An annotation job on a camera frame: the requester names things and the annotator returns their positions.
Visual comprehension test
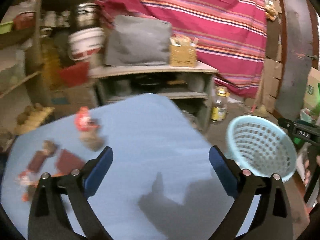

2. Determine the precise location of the yellow egg tray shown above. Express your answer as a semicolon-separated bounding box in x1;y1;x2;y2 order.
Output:
14;103;55;135

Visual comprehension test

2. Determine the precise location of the red snack wrapper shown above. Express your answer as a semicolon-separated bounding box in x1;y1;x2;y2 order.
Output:
74;107;100;132

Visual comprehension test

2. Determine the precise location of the white plastic bucket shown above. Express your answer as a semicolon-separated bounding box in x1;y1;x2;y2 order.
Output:
68;27;105;61

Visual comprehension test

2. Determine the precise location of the dark wooden door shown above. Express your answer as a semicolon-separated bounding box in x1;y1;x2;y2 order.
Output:
274;0;319;120

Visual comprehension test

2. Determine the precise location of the red striped cloth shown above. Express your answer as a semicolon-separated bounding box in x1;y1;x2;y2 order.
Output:
99;0;267;98

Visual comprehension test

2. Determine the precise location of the yellow oil jug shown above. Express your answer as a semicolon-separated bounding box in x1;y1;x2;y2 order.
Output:
41;36;62;90

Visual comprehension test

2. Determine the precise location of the grey cloth cover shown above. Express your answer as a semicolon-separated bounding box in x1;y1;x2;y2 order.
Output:
104;15;172;66

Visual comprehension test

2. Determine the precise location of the orange red noodle wrapper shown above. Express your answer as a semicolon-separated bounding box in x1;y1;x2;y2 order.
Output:
16;140;57;202

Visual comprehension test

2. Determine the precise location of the person's right hand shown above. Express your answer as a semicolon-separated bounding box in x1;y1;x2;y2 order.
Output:
303;155;320;186

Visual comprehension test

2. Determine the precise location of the straw broom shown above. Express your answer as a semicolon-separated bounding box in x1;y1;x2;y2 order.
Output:
249;80;270;117

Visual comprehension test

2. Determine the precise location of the red plastic basin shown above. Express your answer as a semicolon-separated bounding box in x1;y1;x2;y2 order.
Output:
59;62;89;87

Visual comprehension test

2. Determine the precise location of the wooden wall shelf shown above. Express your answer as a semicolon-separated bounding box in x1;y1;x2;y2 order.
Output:
0;0;93;100

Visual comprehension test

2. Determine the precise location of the dark red flat packet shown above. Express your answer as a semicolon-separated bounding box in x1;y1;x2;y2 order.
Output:
55;149;85;175

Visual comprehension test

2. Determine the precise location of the cardboard box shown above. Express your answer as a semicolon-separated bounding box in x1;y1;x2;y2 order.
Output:
304;68;319;111

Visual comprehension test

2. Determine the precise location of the white wooden shelf unit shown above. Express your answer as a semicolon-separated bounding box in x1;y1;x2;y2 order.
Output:
89;61;218;132

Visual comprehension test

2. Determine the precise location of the clear oil bottle yellow label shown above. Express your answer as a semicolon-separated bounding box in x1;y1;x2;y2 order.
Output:
211;86;230;122

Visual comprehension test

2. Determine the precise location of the green bin with bag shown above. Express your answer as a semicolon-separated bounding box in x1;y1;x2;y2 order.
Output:
293;108;317;150

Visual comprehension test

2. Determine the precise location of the light blue plastic basket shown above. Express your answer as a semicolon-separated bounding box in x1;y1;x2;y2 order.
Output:
225;115;297;182

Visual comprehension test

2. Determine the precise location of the brown paper ball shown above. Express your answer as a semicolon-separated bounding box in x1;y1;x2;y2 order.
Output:
80;129;104;151

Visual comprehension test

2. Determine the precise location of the steel cooking pot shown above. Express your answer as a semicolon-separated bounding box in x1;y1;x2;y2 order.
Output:
72;2;101;30

